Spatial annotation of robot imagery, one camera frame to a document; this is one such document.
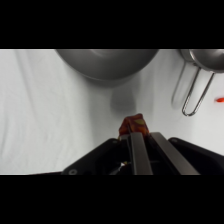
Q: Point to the gray bowl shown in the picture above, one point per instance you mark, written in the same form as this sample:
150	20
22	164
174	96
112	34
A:
106	65

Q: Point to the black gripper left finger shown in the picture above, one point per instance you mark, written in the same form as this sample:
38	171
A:
140	156

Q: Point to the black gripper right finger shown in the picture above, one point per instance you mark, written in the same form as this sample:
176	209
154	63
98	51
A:
171	156

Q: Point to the red ball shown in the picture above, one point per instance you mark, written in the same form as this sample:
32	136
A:
135	124

